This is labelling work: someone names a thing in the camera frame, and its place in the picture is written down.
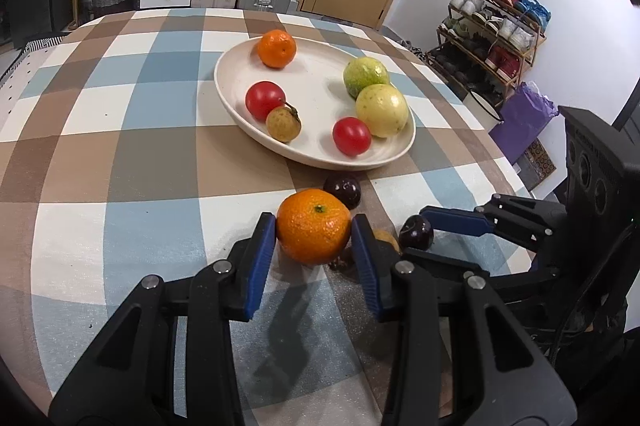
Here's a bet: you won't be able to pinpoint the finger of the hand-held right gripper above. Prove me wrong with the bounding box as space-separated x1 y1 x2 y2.
420 193 568 257
402 247 561 307

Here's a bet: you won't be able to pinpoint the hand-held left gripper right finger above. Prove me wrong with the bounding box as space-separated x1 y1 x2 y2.
351 215 578 426

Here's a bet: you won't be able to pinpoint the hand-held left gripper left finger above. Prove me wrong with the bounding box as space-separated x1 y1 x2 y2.
47 212 278 426

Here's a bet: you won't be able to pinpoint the dark purple plum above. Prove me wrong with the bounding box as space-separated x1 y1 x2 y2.
322 175 363 209
398 214 435 252

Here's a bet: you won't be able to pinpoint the orange mandarin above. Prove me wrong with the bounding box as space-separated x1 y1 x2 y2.
276 188 352 266
257 29 297 69

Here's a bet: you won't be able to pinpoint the yellow guava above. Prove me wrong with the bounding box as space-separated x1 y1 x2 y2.
355 84 410 138

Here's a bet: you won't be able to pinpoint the red tomato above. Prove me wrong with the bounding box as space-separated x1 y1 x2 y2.
332 117 372 157
245 81 287 123

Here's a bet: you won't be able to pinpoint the brown longan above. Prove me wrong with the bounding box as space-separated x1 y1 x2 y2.
265 102 302 143
372 228 402 254

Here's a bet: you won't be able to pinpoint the green guava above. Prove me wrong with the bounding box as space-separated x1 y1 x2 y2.
343 57 391 100

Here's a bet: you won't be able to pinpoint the cream round plate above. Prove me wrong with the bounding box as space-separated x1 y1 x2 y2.
214 37 417 171

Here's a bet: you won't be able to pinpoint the patterned doormat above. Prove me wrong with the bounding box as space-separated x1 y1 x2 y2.
515 138 557 192

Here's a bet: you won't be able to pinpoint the purple bag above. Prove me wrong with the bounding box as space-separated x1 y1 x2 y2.
489 81 560 167

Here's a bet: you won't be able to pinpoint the white bucket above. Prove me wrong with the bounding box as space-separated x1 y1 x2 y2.
465 88 505 124

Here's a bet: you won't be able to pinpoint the checked tablecloth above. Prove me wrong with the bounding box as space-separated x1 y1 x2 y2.
0 7 533 426

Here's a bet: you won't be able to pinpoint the wooden shoe rack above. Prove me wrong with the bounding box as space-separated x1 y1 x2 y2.
425 0 548 107

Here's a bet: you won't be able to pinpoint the rows of shoes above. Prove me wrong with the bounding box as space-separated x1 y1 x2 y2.
437 0 551 102

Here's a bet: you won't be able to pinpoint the white dotted rug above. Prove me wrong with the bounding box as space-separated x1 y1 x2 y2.
0 48 56 117

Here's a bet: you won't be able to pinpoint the striped mat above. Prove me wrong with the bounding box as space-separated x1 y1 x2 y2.
20 35 68 52

